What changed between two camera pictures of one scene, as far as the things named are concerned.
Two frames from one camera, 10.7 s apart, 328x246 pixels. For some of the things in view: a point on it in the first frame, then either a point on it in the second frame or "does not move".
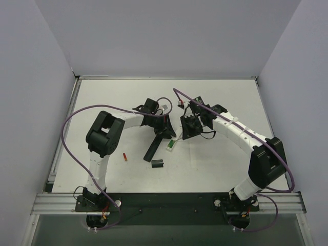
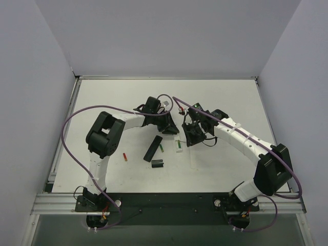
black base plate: [167, 208] does not move
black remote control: [152, 148] does not move
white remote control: [170, 149] -> [178, 144]
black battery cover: [157, 163] does not move
